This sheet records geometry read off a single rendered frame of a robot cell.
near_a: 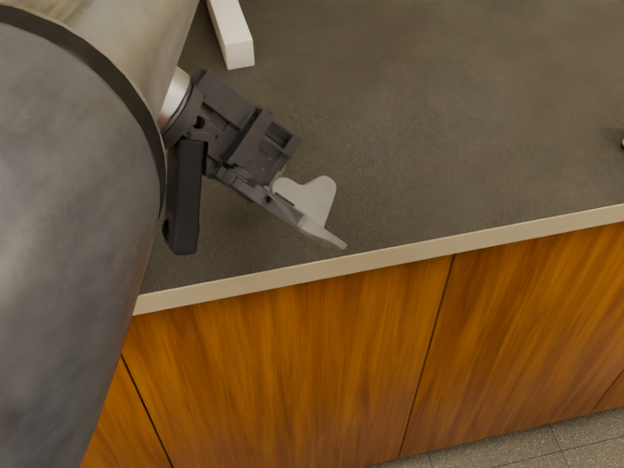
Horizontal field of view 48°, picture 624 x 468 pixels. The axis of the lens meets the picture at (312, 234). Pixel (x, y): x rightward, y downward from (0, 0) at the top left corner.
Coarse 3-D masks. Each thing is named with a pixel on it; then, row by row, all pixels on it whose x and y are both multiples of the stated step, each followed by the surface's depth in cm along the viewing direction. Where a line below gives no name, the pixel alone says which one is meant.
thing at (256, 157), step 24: (192, 96) 63; (216, 96) 65; (240, 96) 66; (192, 120) 63; (216, 120) 66; (240, 120) 66; (264, 120) 65; (168, 144) 64; (216, 144) 66; (240, 144) 65; (264, 144) 67; (288, 144) 67; (216, 168) 66; (240, 168) 66; (264, 168) 68; (240, 192) 68
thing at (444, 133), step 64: (256, 0) 111; (320, 0) 111; (384, 0) 111; (448, 0) 111; (512, 0) 111; (576, 0) 111; (192, 64) 101; (256, 64) 101; (320, 64) 101; (384, 64) 101; (448, 64) 101; (512, 64) 101; (576, 64) 101; (320, 128) 93; (384, 128) 93; (448, 128) 93; (512, 128) 93; (576, 128) 93; (384, 192) 86; (448, 192) 86; (512, 192) 86; (576, 192) 86; (192, 256) 80; (256, 256) 80; (320, 256) 80; (384, 256) 82
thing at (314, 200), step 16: (320, 176) 67; (272, 192) 67; (288, 192) 67; (304, 192) 67; (320, 192) 67; (304, 208) 67; (320, 208) 67; (304, 224) 66; (320, 224) 67; (320, 240) 67; (336, 240) 67
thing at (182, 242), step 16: (176, 144) 65; (192, 144) 65; (176, 160) 65; (192, 160) 65; (176, 176) 65; (192, 176) 66; (176, 192) 66; (192, 192) 66; (176, 208) 66; (192, 208) 66; (176, 224) 66; (192, 224) 67; (176, 240) 67; (192, 240) 67
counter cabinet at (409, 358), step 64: (448, 256) 91; (512, 256) 95; (576, 256) 99; (192, 320) 89; (256, 320) 93; (320, 320) 97; (384, 320) 101; (448, 320) 105; (512, 320) 110; (576, 320) 116; (128, 384) 98; (192, 384) 103; (256, 384) 107; (320, 384) 113; (384, 384) 118; (448, 384) 125; (512, 384) 132; (576, 384) 140; (128, 448) 115; (192, 448) 121; (256, 448) 128; (320, 448) 135; (384, 448) 144
